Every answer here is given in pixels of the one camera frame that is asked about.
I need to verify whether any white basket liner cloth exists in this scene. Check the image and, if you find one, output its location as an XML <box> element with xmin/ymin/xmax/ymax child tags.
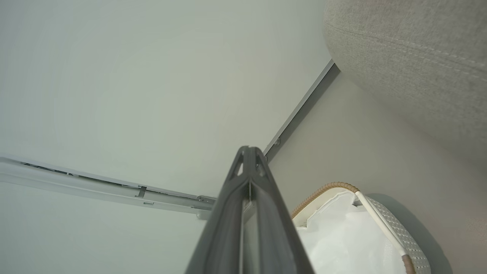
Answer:
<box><xmin>296</xmin><ymin>190</ymin><xmax>408</xmax><ymax>274</ymax></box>

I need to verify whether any grey fabric sofa seat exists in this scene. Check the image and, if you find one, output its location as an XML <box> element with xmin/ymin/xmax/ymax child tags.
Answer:
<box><xmin>323</xmin><ymin>0</ymin><xmax>487</xmax><ymax>162</ymax></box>

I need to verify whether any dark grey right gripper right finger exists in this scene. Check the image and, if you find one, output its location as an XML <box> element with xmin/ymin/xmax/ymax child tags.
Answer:
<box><xmin>248</xmin><ymin>146</ymin><xmax>315</xmax><ymax>274</ymax></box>

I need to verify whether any white woven laundry basket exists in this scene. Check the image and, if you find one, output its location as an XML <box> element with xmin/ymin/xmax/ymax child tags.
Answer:
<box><xmin>291</xmin><ymin>182</ymin><xmax>433</xmax><ymax>274</ymax></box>

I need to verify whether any grey partition bottom rail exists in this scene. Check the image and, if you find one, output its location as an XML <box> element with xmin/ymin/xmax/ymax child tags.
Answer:
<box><xmin>263</xmin><ymin>59</ymin><xmax>341</xmax><ymax>164</ymax></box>

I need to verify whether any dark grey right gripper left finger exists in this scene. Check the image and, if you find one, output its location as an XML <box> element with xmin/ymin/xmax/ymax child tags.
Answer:
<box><xmin>185</xmin><ymin>146</ymin><xmax>252</xmax><ymax>274</ymax></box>

